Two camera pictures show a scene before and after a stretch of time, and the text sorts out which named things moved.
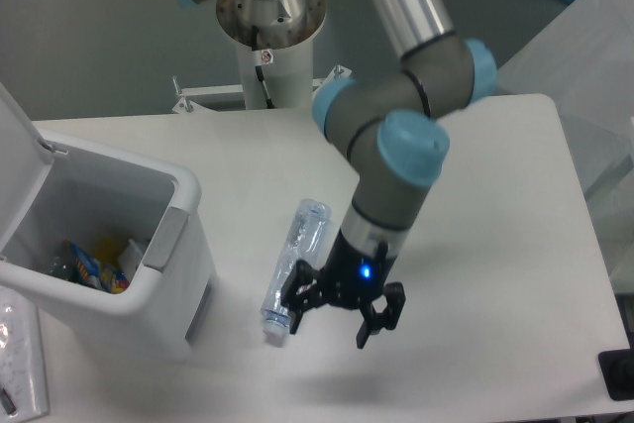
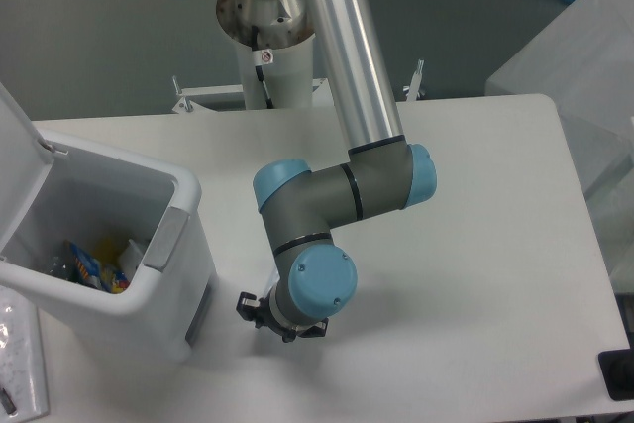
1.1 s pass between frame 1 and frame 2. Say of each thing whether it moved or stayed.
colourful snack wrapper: stayed
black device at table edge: stayed
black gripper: moved
